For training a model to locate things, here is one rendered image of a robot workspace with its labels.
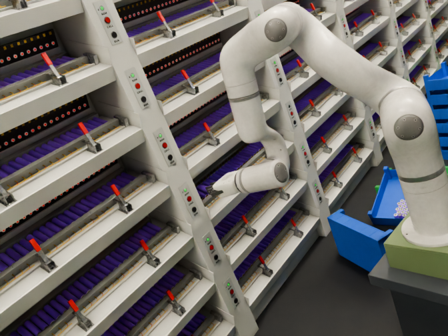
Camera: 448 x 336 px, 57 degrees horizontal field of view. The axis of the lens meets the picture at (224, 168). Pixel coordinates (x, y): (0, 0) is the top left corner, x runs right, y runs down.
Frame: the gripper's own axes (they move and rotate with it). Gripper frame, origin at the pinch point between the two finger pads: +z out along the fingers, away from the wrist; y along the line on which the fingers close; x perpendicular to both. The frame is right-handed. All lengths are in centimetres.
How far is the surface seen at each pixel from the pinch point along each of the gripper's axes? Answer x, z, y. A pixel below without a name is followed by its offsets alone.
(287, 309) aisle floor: 60, 5, -6
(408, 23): 4, 6, -243
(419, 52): 27, 6, -242
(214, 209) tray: 7.7, 4.0, 1.4
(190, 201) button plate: -2.0, -0.3, 11.6
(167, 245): 6.5, 6.2, 24.1
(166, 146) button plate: -22.0, -3.7, 11.2
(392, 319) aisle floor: 67, -35, -12
